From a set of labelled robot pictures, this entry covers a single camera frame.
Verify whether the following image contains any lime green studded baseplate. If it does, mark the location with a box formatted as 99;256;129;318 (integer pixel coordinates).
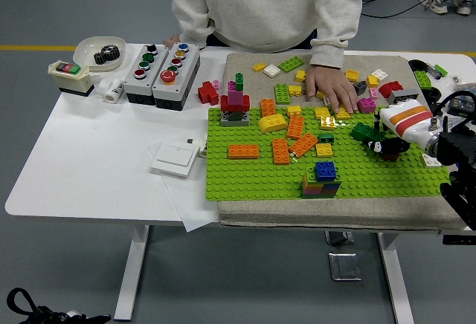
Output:
205;103;459;201

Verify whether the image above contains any white plastic bowl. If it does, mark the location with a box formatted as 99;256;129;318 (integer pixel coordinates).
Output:
72;36;126;72

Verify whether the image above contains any beige red-green switch box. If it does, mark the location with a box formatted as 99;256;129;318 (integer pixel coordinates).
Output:
48;59;94;97

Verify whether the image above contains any white wall switch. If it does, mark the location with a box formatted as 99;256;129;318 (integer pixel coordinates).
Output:
150;143;196;178

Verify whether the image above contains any grey-brown mat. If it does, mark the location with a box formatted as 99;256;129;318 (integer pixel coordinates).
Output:
217;52;476;236

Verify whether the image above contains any grey four-button control box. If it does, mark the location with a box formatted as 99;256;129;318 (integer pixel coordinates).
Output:
123;44;170;106

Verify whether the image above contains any lime green long brick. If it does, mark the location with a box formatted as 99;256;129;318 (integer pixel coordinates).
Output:
278;56;305;74

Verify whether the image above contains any magenta pink square brick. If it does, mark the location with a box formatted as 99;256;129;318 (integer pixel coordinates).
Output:
358;97;377;114

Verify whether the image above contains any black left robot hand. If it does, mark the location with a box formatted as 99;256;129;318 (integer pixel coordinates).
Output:
55;309;112;324

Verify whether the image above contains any white paper sheet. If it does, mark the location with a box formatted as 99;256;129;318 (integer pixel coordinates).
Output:
148;141;220;234

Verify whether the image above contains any blue square brick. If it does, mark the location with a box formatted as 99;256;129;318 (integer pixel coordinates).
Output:
315;160;340;183

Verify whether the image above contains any red cross-shaped brick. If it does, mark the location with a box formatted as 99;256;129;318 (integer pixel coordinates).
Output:
197;81;220;106

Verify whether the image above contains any lime green medium brick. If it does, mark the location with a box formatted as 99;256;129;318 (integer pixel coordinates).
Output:
414;70;434;90
274;83;293;106

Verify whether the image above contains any person's left hand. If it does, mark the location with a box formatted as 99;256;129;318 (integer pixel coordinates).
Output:
304;65;360;114

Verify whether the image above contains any white pipe tee fitting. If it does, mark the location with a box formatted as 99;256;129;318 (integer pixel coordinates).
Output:
98;77;126;104

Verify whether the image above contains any dark circuit board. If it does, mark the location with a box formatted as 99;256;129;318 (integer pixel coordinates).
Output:
446;97;476;117

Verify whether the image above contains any black floor cable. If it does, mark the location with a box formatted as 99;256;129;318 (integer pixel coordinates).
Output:
360;0;440;19

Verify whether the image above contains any grey arch brick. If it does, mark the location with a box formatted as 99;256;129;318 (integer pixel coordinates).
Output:
220;110;251;127

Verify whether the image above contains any yellow curved brick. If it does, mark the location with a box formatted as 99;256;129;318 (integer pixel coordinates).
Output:
257;114;289;135

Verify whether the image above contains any dark green long brick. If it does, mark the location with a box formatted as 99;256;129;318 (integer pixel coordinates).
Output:
350;122;380;143

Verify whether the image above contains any pink tall brick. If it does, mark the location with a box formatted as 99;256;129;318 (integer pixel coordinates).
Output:
227;81;245;105

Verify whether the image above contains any orange long brick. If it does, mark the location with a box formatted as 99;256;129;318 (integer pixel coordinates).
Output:
285;114;305;140
227;143;260;161
289;133;319;158
271;137;291;166

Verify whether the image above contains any black table control panel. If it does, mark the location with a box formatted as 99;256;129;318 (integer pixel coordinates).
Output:
442;233;476;245

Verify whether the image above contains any grey emergency-stop control box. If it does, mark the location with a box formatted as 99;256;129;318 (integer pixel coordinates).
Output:
152;42;202;111

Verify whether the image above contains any silver metal clip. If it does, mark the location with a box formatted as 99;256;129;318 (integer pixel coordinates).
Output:
425;63;444;80

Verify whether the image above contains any red wide brick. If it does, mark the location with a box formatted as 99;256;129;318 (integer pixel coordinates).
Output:
220;94;251;113

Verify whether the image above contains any metal floor socket box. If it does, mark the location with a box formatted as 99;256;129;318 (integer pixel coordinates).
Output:
327;252;362;282

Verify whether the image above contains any white table leg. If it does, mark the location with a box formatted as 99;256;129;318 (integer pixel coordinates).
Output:
376;233;414;324
113;224;152;321

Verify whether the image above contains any red stepped brick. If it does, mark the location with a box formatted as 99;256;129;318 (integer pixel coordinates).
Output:
378;80;404;99

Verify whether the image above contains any grey brick with holes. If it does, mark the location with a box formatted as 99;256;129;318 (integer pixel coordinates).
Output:
388;88;420;106

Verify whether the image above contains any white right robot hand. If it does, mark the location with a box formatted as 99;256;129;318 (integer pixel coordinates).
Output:
367;100;435;157

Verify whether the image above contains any multicolour brick stack lime top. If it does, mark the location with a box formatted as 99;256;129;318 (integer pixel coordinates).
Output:
300;166;343;199

